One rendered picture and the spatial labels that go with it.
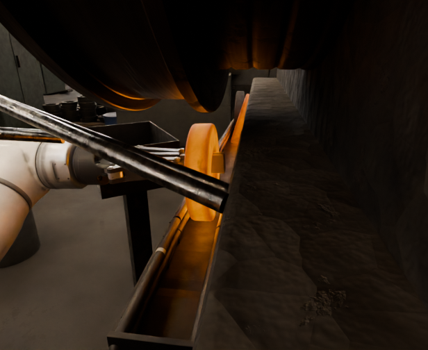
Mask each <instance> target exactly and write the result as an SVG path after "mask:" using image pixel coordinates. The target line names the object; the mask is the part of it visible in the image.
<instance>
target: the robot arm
mask: <svg viewBox="0 0 428 350"><path fill-rule="evenodd" d="M135 147H137V148H139V149H142V150H144V151H147V152H149V153H152V154H155V155H157V156H160V157H162V158H165V159H168V160H171V161H173V162H175V163H178V164H180V165H183V166H184V159H185V153H184V150H183V148H180V149H166V148H156V147H144V146H140V145H137V146H135ZM224 171H225V154H224V152H213V156H212V163H211V173H224ZM142 180H148V179H146V178H144V177H141V176H139V175H137V174H135V173H133V172H130V171H129V170H127V169H125V168H122V167H120V166H118V165H116V164H114V163H111V162H109V161H107V160H105V159H103V158H100V157H99V156H96V155H94V154H93V153H90V152H88V151H86V150H84V149H81V148H79V147H77V146H75V145H73V144H70V143H69V142H66V141H65V143H63V144H59V143H46V142H22V141H9V140H0V261H1V260H2V258H3V257H4V256H5V255H6V253H7V252H8V250H9V248H10V247H11V246H12V244H13V242H14V241H15V239H16V237H17V236H18V234H19V232H20V231H21V229H22V226H23V223H24V220H25V219H26V216H27V215H28V213H29V211H30V210H31V208H32V207H33V206H34V205H35V204H36V203H37V202H38V201H39V200H40V199H41V198H42V197H43V196H44V195H45V194H46V193H47V192H48V191H49V190H50V189H55V190H59V189H83V188H84V187H86V186H87V185H106V184H108V183H110V184H116V183H121V182H125V181H142Z"/></svg>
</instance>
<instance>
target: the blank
mask: <svg viewBox="0 0 428 350"><path fill-rule="evenodd" d="M213 152H219V143H218V137H217V130H216V127H215V125H214V124H193V125H192V126H191V128H190V130H189V133H188V138H187V142H186V150H185V159H184V166H186V167H189V168H191V169H194V170H196V171H198V172H201V173H204V174H207V175H209V176H212V177H214V178H217V179H220V173H211V163H212V156H213ZM186 205H187V209H188V213H189V216H190V218H191V219H192V220H194V221H213V220H214V218H215V215H216V211H215V210H212V209H210V208H208V207H206V206H203V205H201V204H200V203H197V202H196V201H193V200H191V199H189V198H187V197H186Z"/></svg>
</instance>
